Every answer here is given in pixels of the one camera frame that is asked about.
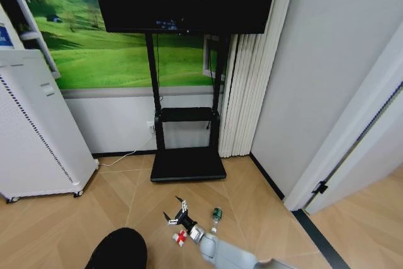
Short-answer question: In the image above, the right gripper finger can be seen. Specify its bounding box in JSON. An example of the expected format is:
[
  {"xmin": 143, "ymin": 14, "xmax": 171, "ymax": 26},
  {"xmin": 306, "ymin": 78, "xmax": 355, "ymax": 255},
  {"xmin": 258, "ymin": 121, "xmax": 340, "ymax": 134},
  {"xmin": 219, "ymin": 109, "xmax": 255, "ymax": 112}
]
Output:
[
  {"xmin": 174, "ymin": 196, "xmax": 189, "ymax": 214},
  {"xmin": 162, "ymin": 211, "xmax": 180, "ymax": 227}
]

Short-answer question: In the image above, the black television floor stand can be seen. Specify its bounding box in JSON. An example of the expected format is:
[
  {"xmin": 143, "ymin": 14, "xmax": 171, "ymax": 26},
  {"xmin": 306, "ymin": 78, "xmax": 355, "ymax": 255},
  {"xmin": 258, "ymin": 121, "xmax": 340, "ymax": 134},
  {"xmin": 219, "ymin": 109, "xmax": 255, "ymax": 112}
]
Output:
[{"xmin": 144, "ymin": 31, "xmax": 228, "ymax": 183}]

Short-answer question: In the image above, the black round trash bin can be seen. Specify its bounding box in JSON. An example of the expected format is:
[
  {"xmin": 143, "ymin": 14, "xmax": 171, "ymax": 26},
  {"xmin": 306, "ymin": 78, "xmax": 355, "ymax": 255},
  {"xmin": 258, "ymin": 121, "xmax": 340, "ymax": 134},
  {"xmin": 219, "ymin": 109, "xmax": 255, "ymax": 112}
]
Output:
[{"xmin": 84, "ymin": 227, "xmax": 149, "ymax": 269}]

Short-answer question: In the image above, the black floor threshold strip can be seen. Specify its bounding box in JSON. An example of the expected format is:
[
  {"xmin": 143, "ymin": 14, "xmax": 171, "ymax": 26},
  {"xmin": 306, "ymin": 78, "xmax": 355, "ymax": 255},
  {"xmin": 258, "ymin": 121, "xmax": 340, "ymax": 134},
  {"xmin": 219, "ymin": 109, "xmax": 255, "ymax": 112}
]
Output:
[{"xmin": 290, "ymin": 209, "xmax": 351, "ymax": 269}]

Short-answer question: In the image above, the red and white crumpled wrapper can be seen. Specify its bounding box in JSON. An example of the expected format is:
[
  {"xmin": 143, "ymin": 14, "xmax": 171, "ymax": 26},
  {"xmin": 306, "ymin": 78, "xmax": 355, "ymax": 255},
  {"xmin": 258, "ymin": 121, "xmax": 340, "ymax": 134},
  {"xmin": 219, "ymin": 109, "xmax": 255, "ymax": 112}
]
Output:
[{"xmin": 171, "ymin": 230, "xmax": 188, "ymax": 247}]

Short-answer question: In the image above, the green plastic bottle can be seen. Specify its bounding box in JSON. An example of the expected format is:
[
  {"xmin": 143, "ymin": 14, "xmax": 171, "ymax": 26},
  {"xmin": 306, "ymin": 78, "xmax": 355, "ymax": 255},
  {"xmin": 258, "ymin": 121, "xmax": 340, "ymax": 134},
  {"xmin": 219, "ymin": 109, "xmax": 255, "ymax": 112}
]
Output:
[{"xmin": 210, "ymin": 207, "xmax": 224, "ymax": 233}]

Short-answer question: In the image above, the white pleated curtain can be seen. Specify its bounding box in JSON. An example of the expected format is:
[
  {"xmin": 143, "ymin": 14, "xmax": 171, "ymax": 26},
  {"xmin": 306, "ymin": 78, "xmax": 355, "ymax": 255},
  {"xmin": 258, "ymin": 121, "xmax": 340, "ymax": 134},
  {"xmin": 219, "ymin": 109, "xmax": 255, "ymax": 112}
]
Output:
[{"xmin": 218, "ymin": 0, "xmax": 300, "ymax": 159}]

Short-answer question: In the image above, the black door hinge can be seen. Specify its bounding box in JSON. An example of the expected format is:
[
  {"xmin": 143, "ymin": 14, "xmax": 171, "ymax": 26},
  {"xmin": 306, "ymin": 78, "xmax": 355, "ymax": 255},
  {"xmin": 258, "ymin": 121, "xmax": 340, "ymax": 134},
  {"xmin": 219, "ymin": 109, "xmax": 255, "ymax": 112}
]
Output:
[{"xmin": 311, "ymin": 180, "xmax": 329, "ymax": 195}]

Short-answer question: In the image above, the white wheeled air purifier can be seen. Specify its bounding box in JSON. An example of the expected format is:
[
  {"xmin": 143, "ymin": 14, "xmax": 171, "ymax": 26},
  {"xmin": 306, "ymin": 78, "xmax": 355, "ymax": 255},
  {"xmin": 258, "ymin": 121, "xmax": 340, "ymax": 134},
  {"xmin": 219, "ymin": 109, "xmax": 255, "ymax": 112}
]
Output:
[{"xmin": 0, "ymin": 49, "xmax": 100, "ymax": 204}]

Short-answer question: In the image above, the green meadow landscape poster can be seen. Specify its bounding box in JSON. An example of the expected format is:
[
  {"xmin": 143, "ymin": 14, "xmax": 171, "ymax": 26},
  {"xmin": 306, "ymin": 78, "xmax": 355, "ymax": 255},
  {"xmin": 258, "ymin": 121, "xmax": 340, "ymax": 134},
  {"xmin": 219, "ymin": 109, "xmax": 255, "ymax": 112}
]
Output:
[{"xmin": 14, "ymin": 0, "xmax": 228, "ymax": 91}]

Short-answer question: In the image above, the white door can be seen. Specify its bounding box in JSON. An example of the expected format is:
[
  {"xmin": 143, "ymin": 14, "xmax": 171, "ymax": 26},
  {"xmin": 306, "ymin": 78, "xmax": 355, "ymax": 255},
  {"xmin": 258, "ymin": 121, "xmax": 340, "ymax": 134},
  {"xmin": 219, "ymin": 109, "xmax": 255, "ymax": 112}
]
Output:
[{"xmin": 302, "ymin": 81, "xmax": 403, "ymax": 216}]

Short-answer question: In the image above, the large black television screen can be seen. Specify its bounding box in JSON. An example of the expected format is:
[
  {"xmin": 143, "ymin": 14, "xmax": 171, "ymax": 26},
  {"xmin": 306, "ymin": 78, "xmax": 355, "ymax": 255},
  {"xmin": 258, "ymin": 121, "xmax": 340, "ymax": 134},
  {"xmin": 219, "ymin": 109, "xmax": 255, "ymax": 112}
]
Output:
[{"xmin": 89, "ymin": 0, "xmax": 282, "ymax": 35}]

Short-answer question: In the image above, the white power cable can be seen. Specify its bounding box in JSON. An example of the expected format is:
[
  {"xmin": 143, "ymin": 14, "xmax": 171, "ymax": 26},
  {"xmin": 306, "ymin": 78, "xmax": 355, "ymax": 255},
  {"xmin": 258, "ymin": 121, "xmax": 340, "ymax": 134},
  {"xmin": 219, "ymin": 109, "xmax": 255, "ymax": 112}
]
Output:
[{"xmin": 98, "ymin": 150, "xmax": 137, "ymax": 168}]

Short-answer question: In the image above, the black hanging power cable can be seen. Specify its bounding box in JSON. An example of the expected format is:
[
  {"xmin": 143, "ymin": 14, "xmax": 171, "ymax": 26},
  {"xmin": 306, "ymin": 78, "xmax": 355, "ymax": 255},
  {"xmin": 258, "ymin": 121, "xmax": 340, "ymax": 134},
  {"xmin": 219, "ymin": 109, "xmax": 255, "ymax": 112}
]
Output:
[{"xmin": 205, "ymin": 33, "xmax": 222, "ymax": 132}]

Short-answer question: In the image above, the white door frame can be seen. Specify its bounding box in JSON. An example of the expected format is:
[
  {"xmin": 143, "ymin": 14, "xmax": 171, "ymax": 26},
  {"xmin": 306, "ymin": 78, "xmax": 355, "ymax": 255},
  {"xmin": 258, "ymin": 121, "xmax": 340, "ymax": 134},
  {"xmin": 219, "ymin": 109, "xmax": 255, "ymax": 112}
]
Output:
[{"xmin": 283, "ymin": 20, "xmax": 403, "ymax": 212}]

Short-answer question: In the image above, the white shelf frame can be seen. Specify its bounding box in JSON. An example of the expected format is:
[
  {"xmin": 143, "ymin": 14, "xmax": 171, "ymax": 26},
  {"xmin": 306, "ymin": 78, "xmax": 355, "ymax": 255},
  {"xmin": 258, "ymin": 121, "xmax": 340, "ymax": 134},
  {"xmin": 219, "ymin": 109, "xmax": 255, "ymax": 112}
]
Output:
[{"xmin": 0, "ymin": 0, "xmax": 61, "ymax": 79}]

